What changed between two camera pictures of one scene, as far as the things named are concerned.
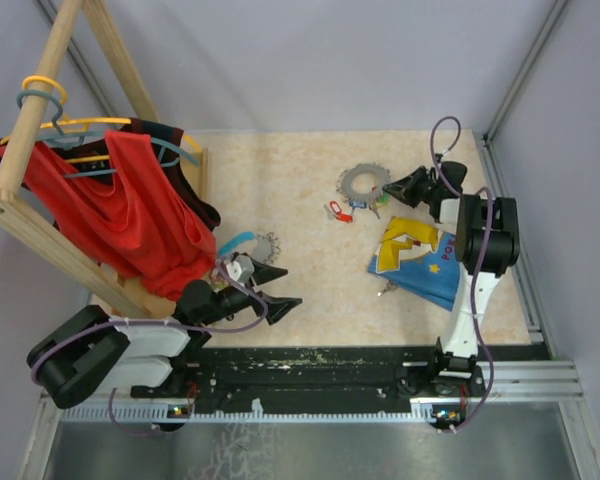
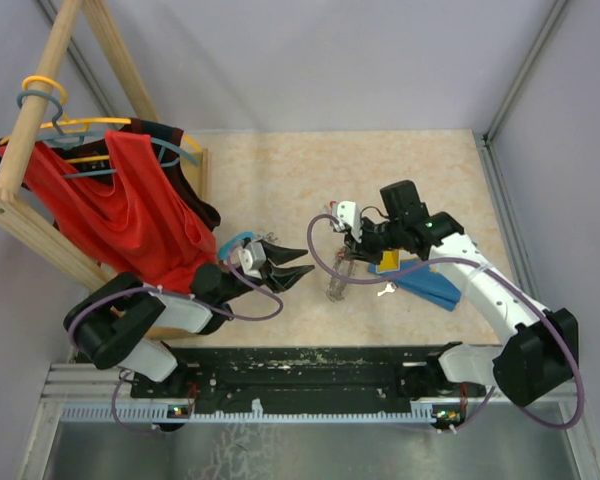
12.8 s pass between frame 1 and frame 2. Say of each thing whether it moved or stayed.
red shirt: stayed
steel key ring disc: moved
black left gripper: moved
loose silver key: stayed
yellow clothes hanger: stayed
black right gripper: moved
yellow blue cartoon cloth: stayed
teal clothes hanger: stayed
